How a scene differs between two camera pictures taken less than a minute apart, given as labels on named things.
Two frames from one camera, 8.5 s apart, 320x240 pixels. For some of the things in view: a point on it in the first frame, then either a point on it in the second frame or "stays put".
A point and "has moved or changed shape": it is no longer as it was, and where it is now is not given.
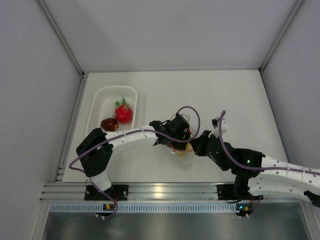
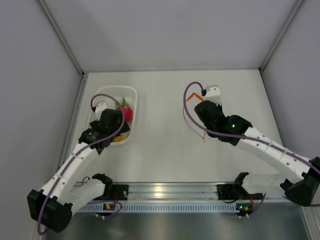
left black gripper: [178, 145] → [119, 124]
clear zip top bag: [183, 158] → [191, 102]
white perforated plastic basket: [103, 106] stays put
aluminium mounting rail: [60, 192] stays put
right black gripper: [199, 143] → [220, 107]
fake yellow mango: [188, 149] has moved or changed shape
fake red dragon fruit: [123, 112] stays put
